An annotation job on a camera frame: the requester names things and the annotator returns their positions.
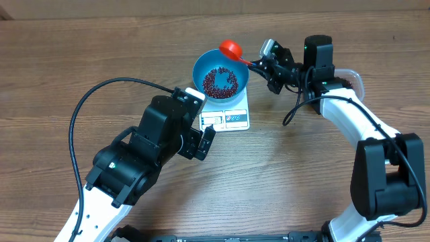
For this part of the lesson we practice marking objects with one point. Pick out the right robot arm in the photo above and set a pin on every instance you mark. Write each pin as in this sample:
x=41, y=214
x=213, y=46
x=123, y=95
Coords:
x=388, y=179

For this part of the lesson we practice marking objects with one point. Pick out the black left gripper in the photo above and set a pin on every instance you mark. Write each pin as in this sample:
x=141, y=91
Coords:
x=194, y=136

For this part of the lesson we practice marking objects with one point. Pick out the clear plastic container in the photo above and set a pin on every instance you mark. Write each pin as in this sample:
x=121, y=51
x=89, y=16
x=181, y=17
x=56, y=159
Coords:
x=354, y=79

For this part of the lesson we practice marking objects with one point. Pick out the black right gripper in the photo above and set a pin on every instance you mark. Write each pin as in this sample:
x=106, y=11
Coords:
x=278, y=83

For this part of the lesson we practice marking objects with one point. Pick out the blue bowl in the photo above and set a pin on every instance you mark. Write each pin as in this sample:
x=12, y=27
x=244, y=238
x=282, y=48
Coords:
x=213, y=59

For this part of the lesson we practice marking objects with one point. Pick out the red scoop blue handle tip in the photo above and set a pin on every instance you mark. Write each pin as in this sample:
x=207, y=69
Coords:
x=233, y=51

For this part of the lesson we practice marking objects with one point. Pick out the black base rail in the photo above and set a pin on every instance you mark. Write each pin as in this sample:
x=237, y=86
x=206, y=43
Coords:
x=294, y=237

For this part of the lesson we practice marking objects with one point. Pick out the white digital kitchen scale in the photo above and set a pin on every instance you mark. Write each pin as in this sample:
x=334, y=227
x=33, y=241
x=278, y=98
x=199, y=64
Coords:
x=226, y=117

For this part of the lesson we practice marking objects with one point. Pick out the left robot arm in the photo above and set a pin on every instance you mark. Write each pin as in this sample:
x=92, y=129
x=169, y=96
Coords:
x=127, y=168

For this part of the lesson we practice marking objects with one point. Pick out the red beans in bowl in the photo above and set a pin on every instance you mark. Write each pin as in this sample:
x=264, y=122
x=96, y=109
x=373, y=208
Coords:
x=220, y=83

